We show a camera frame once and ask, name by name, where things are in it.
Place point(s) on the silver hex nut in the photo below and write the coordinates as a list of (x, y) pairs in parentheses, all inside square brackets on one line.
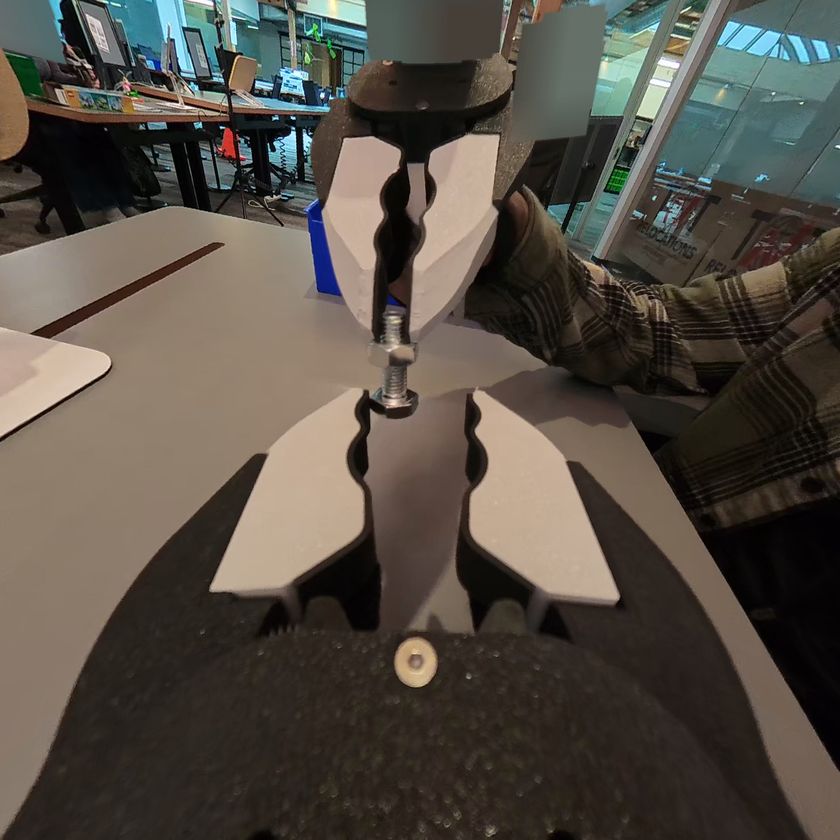
[(392, 355)]

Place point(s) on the green plastic bin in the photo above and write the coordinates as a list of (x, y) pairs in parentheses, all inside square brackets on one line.
[(26, 75)]

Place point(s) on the orange traffic cone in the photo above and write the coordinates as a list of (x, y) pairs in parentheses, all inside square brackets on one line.
[(228, 145)]

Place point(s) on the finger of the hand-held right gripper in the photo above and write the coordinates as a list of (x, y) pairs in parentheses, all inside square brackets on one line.
[(459, 216), (354, 210)]

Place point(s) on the desk monitor showing document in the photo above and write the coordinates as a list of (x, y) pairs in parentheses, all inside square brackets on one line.
[(197, 52), (102, 33)]

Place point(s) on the wooden board on tripod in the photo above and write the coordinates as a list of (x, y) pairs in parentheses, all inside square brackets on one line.
[(241, 75)]

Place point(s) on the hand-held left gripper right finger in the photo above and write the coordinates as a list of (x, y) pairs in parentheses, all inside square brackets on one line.
[(538, 518)]

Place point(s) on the person's right hand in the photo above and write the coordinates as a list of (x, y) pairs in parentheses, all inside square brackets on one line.
[(512, 226)]

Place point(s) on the colourful toy box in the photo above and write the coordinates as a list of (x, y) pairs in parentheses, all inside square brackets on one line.
[(98, 100)]

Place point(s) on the black monitor on stand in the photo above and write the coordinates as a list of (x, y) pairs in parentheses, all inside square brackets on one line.
[(577, 164)]

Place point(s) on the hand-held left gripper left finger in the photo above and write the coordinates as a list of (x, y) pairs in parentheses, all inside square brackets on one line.
[(295, 512)]

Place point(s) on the person's plaid shirt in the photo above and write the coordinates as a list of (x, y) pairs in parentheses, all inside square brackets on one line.
[(774, 446)]

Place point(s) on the silver hex bolt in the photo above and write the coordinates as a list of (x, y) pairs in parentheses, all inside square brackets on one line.
[(394, 382)]

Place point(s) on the white tablet stand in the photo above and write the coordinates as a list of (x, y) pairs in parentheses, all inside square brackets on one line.
[(52, 374)]

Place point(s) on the long wooden desk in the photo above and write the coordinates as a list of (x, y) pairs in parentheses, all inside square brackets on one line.
[(131, 115)]

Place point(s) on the person's black trousers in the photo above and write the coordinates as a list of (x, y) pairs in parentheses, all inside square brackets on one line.
[(787, 623)]

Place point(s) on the printed cardboard moving box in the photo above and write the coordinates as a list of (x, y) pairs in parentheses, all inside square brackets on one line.
[(663, 223), (754, 256)]

